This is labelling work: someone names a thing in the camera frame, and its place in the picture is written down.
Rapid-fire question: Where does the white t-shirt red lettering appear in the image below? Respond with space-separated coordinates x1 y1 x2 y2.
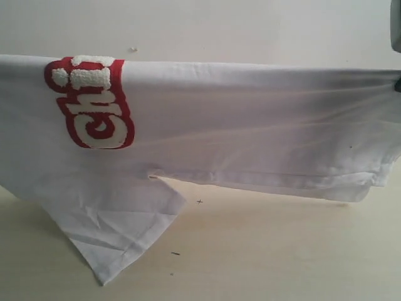
1 55 400 285

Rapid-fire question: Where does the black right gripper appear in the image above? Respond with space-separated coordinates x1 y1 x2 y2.
393 78 401 92

